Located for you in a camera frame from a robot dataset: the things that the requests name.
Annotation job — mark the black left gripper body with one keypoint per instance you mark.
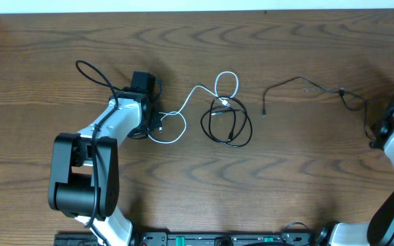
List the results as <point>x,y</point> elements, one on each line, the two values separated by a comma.
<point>154,124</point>

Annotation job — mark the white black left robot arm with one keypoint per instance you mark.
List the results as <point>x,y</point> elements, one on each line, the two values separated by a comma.
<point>84,179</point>

